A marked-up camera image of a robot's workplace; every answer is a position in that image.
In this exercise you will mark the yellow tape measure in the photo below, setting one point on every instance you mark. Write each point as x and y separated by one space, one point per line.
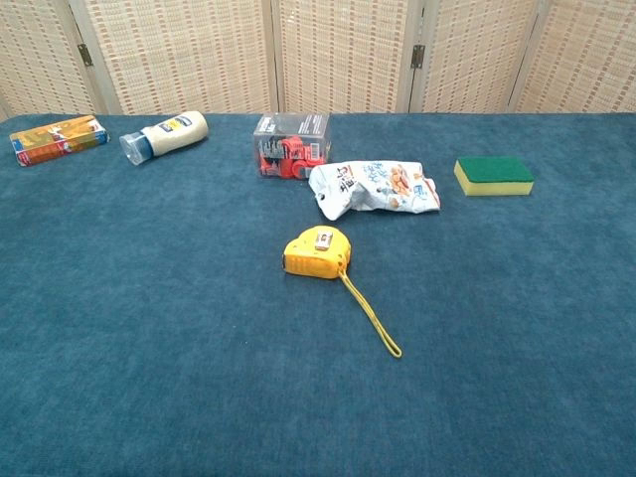
313 256

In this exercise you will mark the crumpled white snack bag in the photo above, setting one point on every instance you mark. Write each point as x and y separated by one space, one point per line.
367 189

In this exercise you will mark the clear box of red clips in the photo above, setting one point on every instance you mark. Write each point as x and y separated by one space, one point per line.
288 149

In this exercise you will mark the white mayonnaise squeeze bottle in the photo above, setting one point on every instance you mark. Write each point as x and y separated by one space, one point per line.
174 134

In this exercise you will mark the blue table cloth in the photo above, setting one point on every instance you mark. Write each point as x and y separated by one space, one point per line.
149 298

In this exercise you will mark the green and yellow sponge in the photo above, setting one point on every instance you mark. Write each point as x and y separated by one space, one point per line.
492 171

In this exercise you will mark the metal screen hinge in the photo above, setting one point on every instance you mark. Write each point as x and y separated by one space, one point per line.
418 56
85 54

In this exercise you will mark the woven folding screen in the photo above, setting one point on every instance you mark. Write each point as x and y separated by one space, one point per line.
174 49

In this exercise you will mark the orange snack box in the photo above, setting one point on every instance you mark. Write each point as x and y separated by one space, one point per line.
54 139

